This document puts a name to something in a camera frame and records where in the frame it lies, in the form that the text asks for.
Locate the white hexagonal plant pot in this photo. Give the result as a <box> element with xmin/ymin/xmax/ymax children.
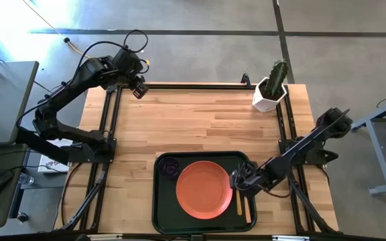
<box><xmin>251</xmin><ymin>76</ymin><xmax>288</xmax><ymax>113</ymax></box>

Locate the yellow spoon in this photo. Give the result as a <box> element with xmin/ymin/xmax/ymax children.
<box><xmin>235</xmin><ymin>189</ymin><xmax>244</xmax><ymax>216</ymax></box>

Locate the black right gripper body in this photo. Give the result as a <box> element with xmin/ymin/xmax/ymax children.
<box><xmin>229</xmin><ymin>161</ymin><xmax>267</xmax><ymax>198</ymax></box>

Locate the white printed booklet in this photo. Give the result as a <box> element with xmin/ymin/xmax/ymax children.
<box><xmin>38</xmin><ymin>137</ymin><xmax>75</xmax><ymax>175</ymax></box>

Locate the orange round plate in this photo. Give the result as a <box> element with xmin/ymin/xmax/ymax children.
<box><xmin>175</xmin><ymin>160</ymin><xmax>234</xmax><ymax>221</ymax></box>

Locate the purple faceted plastic cup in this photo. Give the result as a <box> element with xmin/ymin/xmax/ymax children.
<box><xmin>157</xmin><ymin>155</ymin><xmax>181</xmax><ymax>179</ymax></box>

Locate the black plastic tray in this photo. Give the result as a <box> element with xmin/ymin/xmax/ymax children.
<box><xmin>151</xmin><ymin>150</ymin><xmax>259</xmax><ymax>236</ymax></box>

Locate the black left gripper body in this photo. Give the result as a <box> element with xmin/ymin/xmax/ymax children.
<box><xmin>111</xmin><ymin>48</ymin><xmax>145</xmax><ymax>88</ymax></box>

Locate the grey-blue metal table frame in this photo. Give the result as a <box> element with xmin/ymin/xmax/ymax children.
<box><xmin>350</xmin><ymin>91</ymin><xmax>386</xmax><ymax>196</ymax></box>

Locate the black caster wheel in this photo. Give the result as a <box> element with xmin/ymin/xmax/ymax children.
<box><xmin>15</xmin><ymin>211</ymin><xmax>30</xmax><ymax>224</ymax></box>

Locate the yellow floor cable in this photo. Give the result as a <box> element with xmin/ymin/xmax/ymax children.
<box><xmin>21</xmin><ymin>0</ymin><xmax>84</xmax><ymax>57</ymax></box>

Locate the black aluminium table frame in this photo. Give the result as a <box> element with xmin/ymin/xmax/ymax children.
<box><xmin>54</xmin><ymin>81</ymin><xmax>340</xmax><ymax>236</ymax></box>

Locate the clear water bottle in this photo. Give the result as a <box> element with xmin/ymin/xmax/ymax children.
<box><xmin>18</xmin><ymin>171</ymin><xmax>35</xmax><ymax>187</ymax></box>

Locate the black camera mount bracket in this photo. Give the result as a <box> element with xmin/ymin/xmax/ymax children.
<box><xmin>240</xmin><ymin>72</ymin><xmax>253</xmax><ymax>89</ymax></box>

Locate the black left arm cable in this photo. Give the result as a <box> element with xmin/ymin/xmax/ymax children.
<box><xmin>66</xmin><ymin>29</ymin><xmax>149</xmax><ymax>88</ymax></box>

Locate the green cactus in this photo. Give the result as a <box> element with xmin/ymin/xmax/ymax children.
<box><xmin>265</xmin><ymin>58</ymin><xmax>290</xmax><ymax>98</ymax></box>

